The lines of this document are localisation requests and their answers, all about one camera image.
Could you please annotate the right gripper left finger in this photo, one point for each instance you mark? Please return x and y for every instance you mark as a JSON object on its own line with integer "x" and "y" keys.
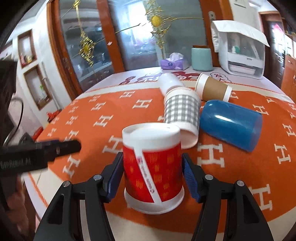
{"x": 62, "y": 219}

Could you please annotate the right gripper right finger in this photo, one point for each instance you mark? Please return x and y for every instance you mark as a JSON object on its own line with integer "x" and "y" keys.
{"x": 244, "y": 218}

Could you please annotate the red paper cup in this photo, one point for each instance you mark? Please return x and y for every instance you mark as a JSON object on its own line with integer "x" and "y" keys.
{"x": 152, "y": 160}

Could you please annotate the blue plastic cup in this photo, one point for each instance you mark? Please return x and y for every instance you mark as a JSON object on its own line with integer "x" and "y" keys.
{"x": 231, "y": 123}

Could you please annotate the grey plaid paper cup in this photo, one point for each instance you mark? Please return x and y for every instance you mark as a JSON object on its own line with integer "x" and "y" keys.
{"x": 182, "y": 108}

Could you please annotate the brown sleeved paper cup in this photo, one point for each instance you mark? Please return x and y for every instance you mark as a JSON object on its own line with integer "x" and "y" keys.
{"x": 208, "y": 88}

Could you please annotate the white plastic cup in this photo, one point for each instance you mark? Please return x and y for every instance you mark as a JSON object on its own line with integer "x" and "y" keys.
{"x": 167, "y": 82}

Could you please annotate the orange H-pattern tablecloth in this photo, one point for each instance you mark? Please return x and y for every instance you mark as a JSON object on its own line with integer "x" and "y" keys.
{"x": 97, "y": 117}

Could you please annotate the wooden glass sliding door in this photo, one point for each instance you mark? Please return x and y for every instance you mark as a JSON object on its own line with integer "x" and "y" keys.
{"x": 91, "y": 40}

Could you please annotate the wooden cabinet unit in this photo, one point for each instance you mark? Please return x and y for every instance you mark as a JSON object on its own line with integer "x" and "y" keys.
{"x": 288, "y": 81}

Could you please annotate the white countertop appliance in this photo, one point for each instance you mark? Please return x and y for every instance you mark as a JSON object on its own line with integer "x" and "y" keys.
{"x": 241, "y": 55}

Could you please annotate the teal canister with lid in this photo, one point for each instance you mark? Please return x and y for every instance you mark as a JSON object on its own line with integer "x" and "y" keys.
{"x": 201, "y": 58}

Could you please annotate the purple tissue box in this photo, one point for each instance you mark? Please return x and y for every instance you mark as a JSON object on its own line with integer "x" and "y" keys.
{"x": 176, "y": 61}

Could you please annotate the white cloth on appliance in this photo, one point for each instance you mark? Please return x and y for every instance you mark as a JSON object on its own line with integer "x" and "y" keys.
{"x": 229, "y": 26}

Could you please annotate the dark entrance door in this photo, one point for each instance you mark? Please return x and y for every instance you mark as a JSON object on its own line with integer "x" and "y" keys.
{"x": 275, "y": 53}

